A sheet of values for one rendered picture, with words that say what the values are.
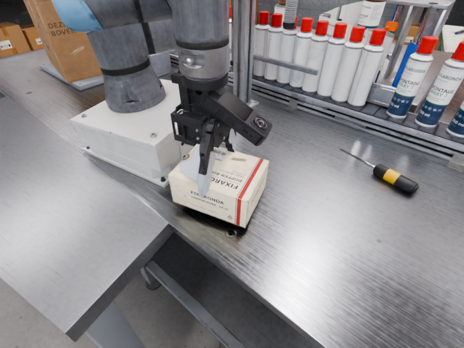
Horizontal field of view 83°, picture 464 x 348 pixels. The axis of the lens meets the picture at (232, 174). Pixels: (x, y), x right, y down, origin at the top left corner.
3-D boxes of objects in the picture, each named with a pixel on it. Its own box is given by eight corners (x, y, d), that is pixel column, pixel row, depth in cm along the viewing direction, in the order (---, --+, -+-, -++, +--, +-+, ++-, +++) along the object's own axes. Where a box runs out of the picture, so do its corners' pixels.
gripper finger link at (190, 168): (179, 189, 50) (188, 141, 48) (208, 199, 48) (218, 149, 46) (170, 192, 47) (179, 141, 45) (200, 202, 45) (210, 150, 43)
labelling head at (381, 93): (411, 96, 84) (456, 1, 67) (400, 111, 77) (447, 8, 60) (366, 85, 91) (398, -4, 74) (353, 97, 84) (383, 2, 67)
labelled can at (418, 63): (407, 114, 76) (445, 36, 63) (402, 121, 73) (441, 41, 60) (388, 109, 79) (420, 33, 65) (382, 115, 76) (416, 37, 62)
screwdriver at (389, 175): (416, 191, 60) (422, 181, 58) (409, 197, 58) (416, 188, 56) (340, 150, 72) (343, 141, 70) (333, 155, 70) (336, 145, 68)
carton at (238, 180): (265, 187, 58) (269, 160, 53) (245, 228, 50) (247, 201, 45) (201, 167, 63) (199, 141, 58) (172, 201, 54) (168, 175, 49)
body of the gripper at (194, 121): (195, 123, 52) (188, 61, 44) (235, 133, 50) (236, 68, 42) (174, 144, 47) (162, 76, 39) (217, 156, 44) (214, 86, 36)
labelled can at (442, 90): (437, 123, 72) (484, 42, 59) (433, 131, 69) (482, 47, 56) (416, 117, 75) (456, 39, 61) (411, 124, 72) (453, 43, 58)
